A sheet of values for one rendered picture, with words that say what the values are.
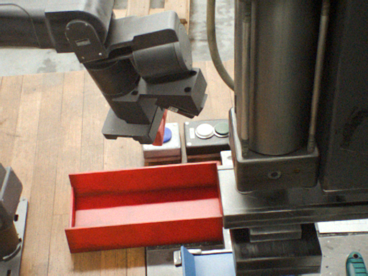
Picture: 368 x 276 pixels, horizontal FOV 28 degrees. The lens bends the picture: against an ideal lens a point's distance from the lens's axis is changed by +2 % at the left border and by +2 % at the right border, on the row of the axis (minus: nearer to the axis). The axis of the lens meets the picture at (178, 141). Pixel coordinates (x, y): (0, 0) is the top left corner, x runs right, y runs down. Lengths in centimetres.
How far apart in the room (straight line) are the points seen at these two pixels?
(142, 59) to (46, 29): 11
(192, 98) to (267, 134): 15
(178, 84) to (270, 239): 22
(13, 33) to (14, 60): 221
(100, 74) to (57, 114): 55
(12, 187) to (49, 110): 35
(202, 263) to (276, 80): 41
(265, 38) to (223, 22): 246
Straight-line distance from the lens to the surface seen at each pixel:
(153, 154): 131
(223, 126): 132
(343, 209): 89
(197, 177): 125
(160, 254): 119
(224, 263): 106
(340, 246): 121
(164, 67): 88
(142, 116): 94
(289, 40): 70
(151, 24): 88
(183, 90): 90
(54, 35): 87
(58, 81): 152
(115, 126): 97
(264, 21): 69
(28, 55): 311
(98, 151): 135
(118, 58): 89
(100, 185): 126
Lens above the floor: 185
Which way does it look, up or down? 45 degrees down
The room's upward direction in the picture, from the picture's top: 4 degrees counter-clockwise
